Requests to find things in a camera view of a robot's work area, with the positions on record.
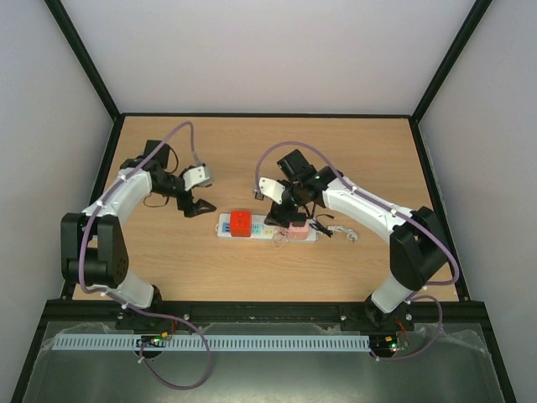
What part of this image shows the pink charging cable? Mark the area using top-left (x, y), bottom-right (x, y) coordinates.
top-left (270, 224), bottom-right (297, 249)

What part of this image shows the red cube socket adapter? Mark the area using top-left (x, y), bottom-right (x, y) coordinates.
top-left (229, 210), bottom-right (252, 238)

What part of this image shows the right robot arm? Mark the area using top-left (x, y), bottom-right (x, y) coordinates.
top-left (254, 149), bottom-right (454, 329)

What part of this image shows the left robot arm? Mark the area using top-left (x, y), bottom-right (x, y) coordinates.
top-left (60, 140), bottom-right (216, 310)

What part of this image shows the pink cube socket adapter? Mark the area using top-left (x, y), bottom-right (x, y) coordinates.
top-left (286, 223), bottom-right (310, 241)

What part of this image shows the white power strip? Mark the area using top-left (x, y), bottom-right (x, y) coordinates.
top-left (215, 212), bottom-right (318, 243)

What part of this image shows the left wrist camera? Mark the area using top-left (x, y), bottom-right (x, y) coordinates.
top-left (180, 164), bottom-right (213, 191)

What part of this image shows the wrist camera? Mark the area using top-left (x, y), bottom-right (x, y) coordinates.
top-left (253, 177), bottom-right (286, 205)
top-left (180, 164), bottom-right (213, 191)

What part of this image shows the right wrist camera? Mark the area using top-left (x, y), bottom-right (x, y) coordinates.
top-left (253, 177), bottom-right (286, 205)

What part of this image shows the black adapter cable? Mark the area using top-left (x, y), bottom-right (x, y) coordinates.
top-left (305, 213), bottom-right (336, 238)

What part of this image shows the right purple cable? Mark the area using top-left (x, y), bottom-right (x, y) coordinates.
top-left (254, 141), bottom-right (461, 363)

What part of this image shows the purple cable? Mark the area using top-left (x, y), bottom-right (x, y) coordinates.
top-left (254, 141), bottom-right (461, 363)
top-left (78, 121), bottom-right (213, 390)

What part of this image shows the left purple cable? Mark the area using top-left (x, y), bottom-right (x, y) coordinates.
top-left (78, 121), bottom-right (213, 390)

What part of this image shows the white power strip cord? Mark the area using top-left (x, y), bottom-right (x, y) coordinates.
top-left (326, 225), bottom-right (361, 243)

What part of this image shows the black mounting rail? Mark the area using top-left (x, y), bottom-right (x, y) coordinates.
top-left (41, 300), bottom-right (487, 332)

